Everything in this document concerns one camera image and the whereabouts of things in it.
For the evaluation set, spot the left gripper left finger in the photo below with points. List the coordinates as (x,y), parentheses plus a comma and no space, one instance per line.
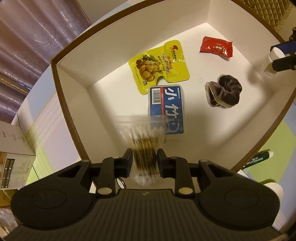
(110,169)

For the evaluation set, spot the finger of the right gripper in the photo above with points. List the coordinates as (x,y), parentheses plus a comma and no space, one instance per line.
(283,64)
(283,49)

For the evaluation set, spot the dark green lip gel tube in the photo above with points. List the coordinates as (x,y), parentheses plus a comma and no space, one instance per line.
(258,158)

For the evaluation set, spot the mauve curtain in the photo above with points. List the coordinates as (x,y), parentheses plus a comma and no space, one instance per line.
(32,34)

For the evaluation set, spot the white product carton box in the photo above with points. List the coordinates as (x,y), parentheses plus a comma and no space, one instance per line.
(17,157)

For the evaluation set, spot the red snack packet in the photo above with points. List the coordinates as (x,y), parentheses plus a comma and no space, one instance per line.
(216,46)

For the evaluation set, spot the cotton swabs plastic bag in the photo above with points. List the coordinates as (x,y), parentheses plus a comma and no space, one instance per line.
(144,134)

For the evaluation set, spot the quilted gold chair cushion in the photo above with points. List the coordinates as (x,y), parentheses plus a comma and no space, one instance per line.
(273,12)

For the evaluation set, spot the white cream tube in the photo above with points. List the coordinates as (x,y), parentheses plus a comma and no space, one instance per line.
(276,188)

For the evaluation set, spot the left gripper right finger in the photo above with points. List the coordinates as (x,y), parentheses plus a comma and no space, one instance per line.
(178,169)

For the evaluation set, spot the brown velvet scrunchie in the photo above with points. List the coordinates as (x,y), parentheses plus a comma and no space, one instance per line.
(225,92)

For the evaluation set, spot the yellow snack pouch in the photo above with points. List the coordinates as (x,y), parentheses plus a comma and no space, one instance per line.
(166,61)

